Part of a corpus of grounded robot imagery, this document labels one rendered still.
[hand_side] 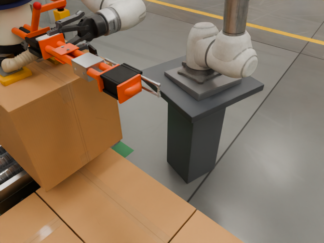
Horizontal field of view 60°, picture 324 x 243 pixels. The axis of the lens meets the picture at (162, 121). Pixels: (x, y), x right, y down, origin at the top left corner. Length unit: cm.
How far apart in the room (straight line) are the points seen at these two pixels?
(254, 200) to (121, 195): 101
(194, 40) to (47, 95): 78
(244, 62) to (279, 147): 122
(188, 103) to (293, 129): 138
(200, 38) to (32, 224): 110
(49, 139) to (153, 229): 53
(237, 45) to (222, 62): 10
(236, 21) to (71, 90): 73
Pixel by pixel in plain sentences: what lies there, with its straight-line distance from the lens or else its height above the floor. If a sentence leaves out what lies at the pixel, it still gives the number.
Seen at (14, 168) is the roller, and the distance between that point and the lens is 153.
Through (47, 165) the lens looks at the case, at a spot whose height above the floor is 80.
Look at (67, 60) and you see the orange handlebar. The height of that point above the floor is 121.
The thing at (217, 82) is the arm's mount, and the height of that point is 78.
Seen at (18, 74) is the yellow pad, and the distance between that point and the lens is 108.
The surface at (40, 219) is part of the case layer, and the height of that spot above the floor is 54.
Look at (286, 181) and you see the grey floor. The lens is 218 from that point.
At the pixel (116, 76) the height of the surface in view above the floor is 123.
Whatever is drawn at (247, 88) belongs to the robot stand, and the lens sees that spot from 156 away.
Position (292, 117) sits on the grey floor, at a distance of 272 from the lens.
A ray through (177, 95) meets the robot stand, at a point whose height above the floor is 75.
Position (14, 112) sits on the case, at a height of 106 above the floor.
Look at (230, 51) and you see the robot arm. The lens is 130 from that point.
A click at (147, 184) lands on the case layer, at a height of 54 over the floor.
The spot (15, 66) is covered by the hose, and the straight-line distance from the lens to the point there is 104.
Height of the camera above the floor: 160
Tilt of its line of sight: 41 degrees down
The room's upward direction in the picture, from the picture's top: straight up
